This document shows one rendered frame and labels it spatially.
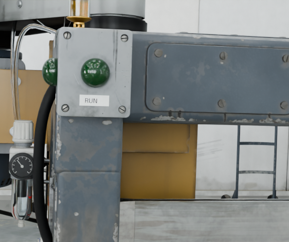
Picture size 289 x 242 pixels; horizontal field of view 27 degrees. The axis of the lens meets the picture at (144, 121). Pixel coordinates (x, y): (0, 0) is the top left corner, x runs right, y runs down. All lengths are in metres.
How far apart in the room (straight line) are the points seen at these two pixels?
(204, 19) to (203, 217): 5.27
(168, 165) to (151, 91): 0.33
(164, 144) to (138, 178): 0.08
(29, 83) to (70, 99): 0.43
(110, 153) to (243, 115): 0.16
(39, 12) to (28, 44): 4.96
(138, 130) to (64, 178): 0.28
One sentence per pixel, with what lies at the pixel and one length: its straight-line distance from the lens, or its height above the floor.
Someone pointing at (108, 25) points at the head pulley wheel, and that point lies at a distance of 0.78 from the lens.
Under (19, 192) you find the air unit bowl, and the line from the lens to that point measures 0.88.
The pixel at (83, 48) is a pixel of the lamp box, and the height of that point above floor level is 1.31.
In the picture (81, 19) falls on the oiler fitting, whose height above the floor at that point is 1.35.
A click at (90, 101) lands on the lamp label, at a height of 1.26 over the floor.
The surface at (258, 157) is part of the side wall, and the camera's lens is 6.27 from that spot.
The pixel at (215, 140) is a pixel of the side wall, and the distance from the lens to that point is 6.11.
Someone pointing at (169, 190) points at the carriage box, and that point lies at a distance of 0.99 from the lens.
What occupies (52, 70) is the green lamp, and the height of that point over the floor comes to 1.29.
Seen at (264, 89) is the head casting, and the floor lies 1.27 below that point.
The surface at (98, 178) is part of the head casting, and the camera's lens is 0.67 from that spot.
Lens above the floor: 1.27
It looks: 3 degrees down
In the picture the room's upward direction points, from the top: 2 degrees clockwise
